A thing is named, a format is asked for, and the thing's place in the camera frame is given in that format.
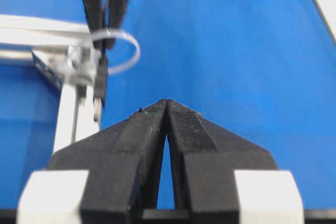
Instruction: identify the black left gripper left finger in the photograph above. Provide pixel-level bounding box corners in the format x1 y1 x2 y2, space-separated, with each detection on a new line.
17 99 168 224

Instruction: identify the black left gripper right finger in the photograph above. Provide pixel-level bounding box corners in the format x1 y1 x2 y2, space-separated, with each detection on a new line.
166 99 305 224

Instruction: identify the blue table mat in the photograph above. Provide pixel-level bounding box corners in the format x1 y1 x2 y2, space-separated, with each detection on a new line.
1 0 335 209

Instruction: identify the aluminium extrusion frame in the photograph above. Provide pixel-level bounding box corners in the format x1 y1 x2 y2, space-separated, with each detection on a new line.
1 15 102 152

